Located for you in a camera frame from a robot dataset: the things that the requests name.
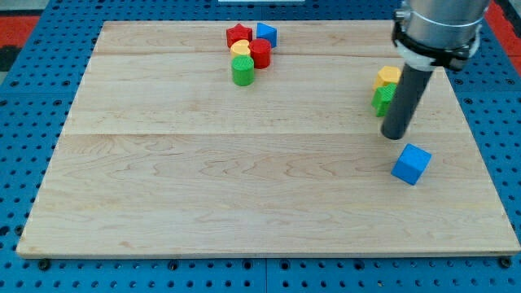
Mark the yellow heart block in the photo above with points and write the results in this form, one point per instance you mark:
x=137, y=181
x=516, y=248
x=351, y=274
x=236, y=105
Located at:
x=240, y=48

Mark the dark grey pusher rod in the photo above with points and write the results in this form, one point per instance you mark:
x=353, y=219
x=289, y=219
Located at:
x=406, y=98

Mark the red cylinder block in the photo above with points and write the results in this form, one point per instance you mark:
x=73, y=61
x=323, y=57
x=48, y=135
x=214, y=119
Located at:
x=260, y=51

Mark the blue cube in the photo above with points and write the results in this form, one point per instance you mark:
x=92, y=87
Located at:
x=411, y=164

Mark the red star block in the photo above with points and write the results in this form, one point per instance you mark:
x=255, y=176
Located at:
x=237, y=33

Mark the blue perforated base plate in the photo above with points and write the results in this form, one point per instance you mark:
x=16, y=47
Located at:
x=36, y=95

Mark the blue triangle block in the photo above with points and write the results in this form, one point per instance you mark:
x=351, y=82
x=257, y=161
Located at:
x=268, y=33

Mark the green cylinder block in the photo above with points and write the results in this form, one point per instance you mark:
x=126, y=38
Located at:
x=242, y=70

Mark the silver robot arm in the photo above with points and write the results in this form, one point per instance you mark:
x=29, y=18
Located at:
x=438, y=33

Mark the green star-shaped block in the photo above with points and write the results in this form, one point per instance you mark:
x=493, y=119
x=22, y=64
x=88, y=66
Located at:
x=382, y=98

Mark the light wooden board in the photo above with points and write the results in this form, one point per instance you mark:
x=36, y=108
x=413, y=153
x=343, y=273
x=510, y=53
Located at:
x=163, y=156

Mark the yellow hexagon block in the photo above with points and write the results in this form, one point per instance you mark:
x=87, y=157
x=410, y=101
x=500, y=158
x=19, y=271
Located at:
x=386, y=75

